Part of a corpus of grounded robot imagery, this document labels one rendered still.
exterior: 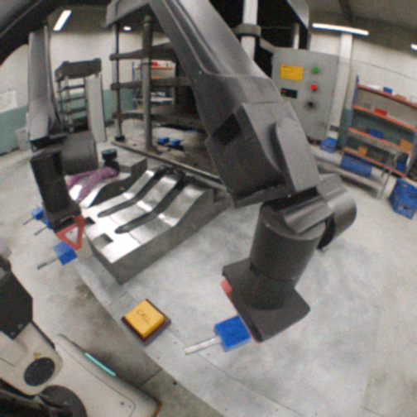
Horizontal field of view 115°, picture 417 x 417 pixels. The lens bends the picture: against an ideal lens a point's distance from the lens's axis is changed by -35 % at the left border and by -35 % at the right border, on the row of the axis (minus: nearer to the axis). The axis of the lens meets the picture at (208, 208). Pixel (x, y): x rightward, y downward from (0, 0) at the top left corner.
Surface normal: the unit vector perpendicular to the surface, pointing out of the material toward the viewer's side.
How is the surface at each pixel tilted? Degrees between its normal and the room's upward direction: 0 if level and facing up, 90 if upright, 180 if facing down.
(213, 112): 96
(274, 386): 0
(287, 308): 1
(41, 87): 42
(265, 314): 1
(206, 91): 96
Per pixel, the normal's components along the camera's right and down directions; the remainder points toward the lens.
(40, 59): 0.40, -0.19
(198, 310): 0.05, -0.83
